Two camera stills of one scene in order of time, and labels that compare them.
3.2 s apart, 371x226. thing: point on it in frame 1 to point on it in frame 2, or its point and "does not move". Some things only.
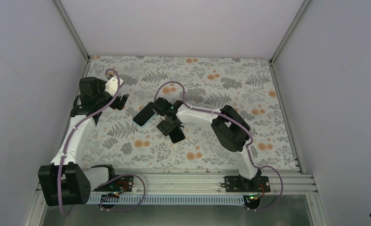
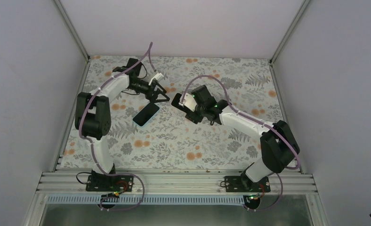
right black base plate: [236, 184] does not move
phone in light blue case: [144, 115] does not move
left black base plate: [125, 184] does not move
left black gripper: [115, 104] to [152, 98]
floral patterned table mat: [202, 84] does not move
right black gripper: [166, 128] to [194, 118]
